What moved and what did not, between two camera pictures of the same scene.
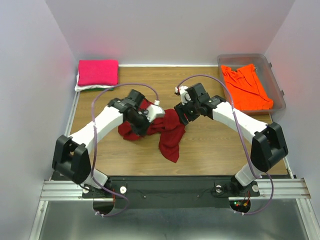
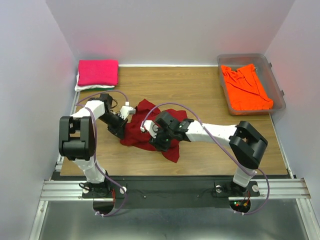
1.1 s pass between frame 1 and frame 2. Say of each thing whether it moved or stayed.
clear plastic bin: stayed
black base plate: stayed
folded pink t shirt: stayed
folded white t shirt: stayed
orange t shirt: stayed
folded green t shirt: stayed
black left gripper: moved
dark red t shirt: moved
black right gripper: moved
